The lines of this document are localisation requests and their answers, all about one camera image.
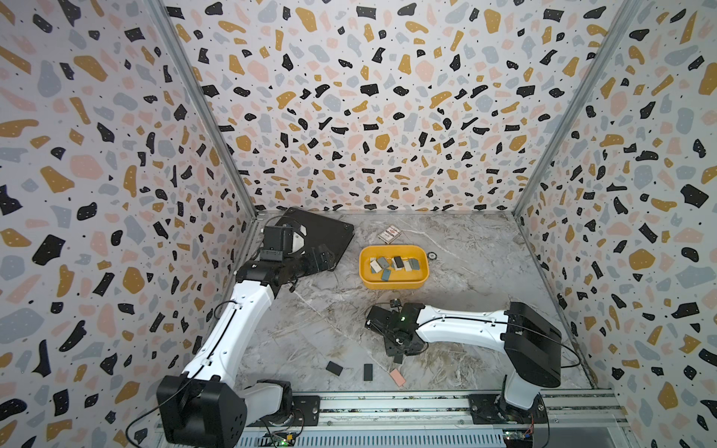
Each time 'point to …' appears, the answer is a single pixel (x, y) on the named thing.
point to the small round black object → (432, 256)
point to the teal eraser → (386, 274)
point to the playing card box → (389, 234)
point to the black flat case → (322, 241)
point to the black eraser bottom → (368, 370)
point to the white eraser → (376, 266)
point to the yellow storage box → (399, 279)
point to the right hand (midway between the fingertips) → (394, 349)
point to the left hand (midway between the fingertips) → (324, 258)
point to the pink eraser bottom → (398, 377)
